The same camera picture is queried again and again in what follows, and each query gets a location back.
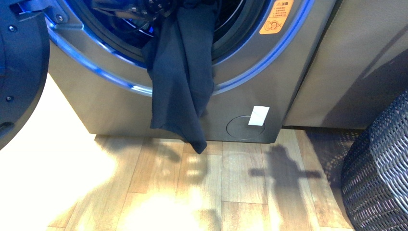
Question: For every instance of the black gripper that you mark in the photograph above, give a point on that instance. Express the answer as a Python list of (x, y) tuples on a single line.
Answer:
[(144, 10)]

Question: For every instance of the navy blue knit garment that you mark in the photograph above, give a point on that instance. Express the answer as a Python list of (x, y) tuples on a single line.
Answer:
[(179, 62)]

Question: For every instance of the grey front-load washing machine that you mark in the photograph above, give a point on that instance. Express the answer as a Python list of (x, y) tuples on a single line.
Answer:
[(97, 63)]

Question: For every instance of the yellow warning sticker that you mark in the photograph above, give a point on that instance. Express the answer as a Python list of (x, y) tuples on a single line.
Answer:
[(277, 17)]

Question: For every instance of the dark grey washer door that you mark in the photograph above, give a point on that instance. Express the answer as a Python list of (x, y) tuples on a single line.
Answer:
[(24, 62)]

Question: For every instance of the white paper tag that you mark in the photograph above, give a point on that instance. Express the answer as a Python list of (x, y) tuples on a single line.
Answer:
[(258, 115)]

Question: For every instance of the grey cabinet beside washer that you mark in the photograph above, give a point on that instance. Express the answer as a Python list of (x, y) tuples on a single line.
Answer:
[(358, 69)]

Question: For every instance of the dark woven laundry basket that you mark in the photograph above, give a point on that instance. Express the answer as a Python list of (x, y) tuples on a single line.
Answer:
[(374, 177)]

